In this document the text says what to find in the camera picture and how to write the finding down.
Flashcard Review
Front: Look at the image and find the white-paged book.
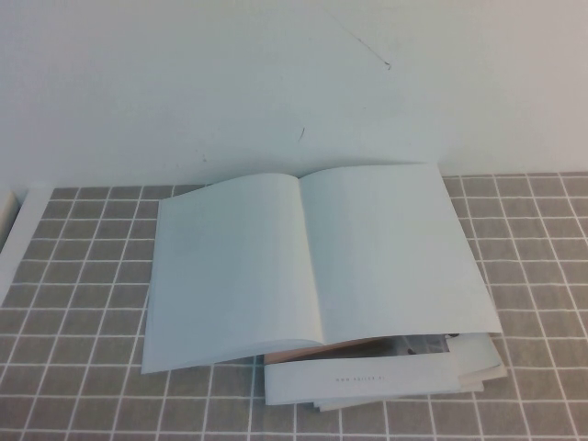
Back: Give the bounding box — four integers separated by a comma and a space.
140, 161, 504, 376

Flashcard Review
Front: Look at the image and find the white booklet with web address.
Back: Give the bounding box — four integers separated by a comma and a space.
262, 334, 463, 406

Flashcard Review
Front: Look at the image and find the grey checked tablecloth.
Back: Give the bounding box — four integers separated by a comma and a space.
0, 170, 588, 441

